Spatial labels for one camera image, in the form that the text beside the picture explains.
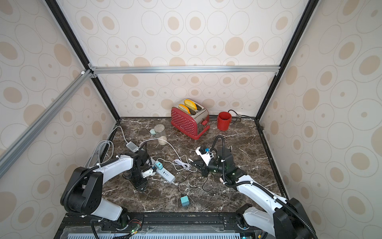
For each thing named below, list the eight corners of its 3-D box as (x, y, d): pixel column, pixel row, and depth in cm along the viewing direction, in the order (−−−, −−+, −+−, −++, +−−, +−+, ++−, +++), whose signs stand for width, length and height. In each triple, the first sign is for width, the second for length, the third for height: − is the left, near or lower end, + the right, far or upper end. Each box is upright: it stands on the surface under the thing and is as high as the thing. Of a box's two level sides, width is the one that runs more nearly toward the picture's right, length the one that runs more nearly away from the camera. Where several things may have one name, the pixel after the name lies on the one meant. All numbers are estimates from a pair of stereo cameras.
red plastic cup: (216, 130, 114) (218, 120, 106) (215, 121, 120) (217, 111, 112) (229, 130, 114) (232, 120, 106) (228, 121, 120) (230, 111, 112)
